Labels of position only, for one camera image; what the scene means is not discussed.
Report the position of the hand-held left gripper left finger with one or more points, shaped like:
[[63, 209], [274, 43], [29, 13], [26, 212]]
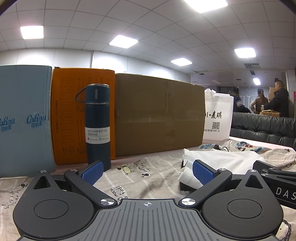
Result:
[[93, 172]]

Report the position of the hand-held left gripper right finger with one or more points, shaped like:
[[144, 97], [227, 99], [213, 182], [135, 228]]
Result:
[[203, 172]]

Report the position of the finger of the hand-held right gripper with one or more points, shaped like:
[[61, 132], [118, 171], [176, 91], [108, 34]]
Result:
[[281, 173]]

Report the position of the white garment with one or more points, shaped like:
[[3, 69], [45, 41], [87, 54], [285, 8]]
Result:
[[231, 158]]

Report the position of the cream printed garment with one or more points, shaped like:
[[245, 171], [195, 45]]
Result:
[[277, 155]]

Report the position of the printed bedsheet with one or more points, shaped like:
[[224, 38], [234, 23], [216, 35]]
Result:
[[143, 176]]

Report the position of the black leather sofa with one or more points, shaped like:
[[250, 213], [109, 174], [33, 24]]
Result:
[[261, 127]]

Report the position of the small open cardboard box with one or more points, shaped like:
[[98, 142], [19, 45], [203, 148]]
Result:
[[270, 113]]

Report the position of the dark blue vacuum bottle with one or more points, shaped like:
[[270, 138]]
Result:
[[98, 111]]

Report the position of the white shopping bag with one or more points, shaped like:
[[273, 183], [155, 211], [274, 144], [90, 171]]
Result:
[[218, 109]]

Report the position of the orange carton box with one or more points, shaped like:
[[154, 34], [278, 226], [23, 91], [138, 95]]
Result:
[[67, 111]]

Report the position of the brown cardboard box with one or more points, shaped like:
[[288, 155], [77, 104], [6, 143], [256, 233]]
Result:
[[159, 113]]

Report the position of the ceiling light panel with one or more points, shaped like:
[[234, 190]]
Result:
[[256, 80], [32, 32], [181, 62], [204, 4], [123, 41], [245, 52]]

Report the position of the light blue carton box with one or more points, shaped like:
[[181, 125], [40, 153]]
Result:
[[25, 104]]

